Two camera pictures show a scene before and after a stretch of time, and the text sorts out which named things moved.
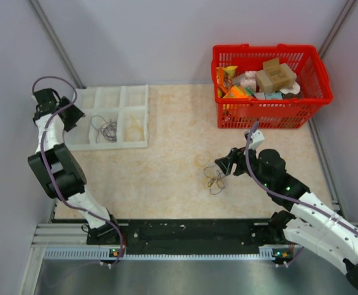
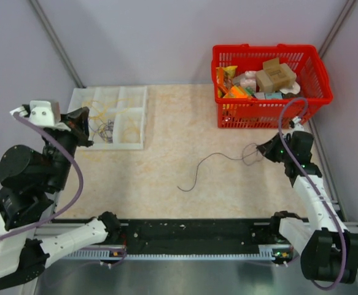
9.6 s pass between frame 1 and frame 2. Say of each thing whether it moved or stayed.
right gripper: moved
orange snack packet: stayed
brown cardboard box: stayed
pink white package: stayed
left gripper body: moved
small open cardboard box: stayed
